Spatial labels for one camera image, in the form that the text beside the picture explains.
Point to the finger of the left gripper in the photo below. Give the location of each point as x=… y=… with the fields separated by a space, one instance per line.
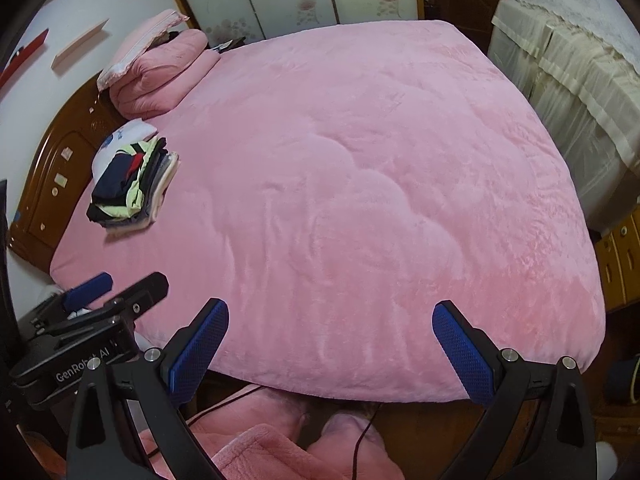
x=82 y=295
x=140 y=297

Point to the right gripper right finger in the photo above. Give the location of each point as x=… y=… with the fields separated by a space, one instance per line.
x=559 y=442

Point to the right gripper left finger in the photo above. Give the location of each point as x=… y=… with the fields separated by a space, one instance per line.
x=104 y=442

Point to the navy red varsity jacket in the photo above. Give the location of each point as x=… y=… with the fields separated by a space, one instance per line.
x=120 y=184

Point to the stack of folded clothes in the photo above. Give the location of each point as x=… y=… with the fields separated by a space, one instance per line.
x=159 y=169

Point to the brown wooden headboard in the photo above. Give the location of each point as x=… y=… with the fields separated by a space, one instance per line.
x=60 y=172

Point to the pink pajama legs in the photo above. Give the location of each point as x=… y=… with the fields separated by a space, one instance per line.
x=253 y=434

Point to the white pillow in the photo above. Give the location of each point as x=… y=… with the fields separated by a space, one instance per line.
x=132 y=132

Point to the yellow wooden drawer cabinet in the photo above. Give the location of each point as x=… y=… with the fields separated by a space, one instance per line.
x=618 y=254

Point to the pink plush bed blanket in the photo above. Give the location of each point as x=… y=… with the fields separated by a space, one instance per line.
x=334 y=185

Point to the folded pink quilt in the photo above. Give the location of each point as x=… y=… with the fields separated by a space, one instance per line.
x=162 y=77

